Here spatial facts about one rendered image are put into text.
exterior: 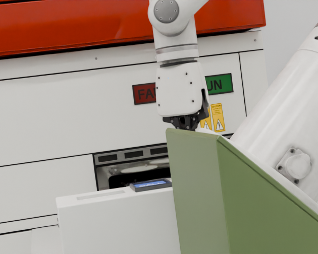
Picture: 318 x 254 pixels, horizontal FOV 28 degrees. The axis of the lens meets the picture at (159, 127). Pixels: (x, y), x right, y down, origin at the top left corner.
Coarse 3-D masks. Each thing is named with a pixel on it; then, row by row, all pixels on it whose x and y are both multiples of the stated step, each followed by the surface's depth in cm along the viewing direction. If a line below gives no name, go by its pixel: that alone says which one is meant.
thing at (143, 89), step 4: (152, 84) 151; (136, 88) 151; (140, 88) 151; (144, 88) 151; (148, 88) 151; (152, 88) 151; (136, 92) 151; (140, 92) 151; (144, 92) 151; (148, 92) 151; (152, 92) 151; (136, 96) 151; (140, 96) 151; (144, 96) 151; (148, 96) 151; (152, 96) 151; (136, 100) 151; (140, 100) 151; (144, 100) 151; (148, 100) 151; (152, 100) 151
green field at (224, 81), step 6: (210, 78) 154; (216, 78) 154; (222, 78) 154; (228, 78) 155; (210, 84) 154; (216, 84) 154; (222, 84) 154; (228, 84) 155; (210, 90) 154; (216, 90) 154; (222, 90) 155; (228, 90) 155
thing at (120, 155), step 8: (112, 152) 150; (120, 152) 150; (128, 152) 151; (136, 152) 152; (144, 152) 151; (152, 152) 152; (160, 152) 153; (96, 160) 149; (104, 160) 150; (112, 160) 151; (120, 160) 150
